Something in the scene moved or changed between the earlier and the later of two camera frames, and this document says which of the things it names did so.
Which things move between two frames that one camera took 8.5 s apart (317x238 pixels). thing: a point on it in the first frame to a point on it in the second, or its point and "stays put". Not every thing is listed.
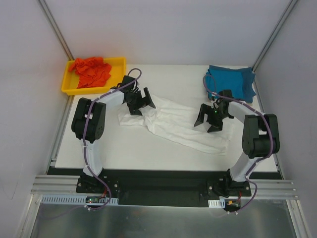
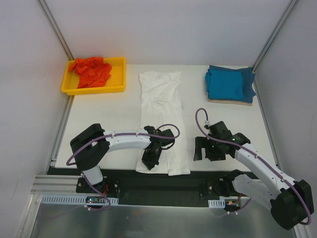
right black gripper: (209, 118) to (205, 148)
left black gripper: (140, 102) to (151, 155)
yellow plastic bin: (70, 80) stays put
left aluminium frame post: (67, 51) stays put
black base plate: (160, 187) stays put
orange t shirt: (91, 71) stays put
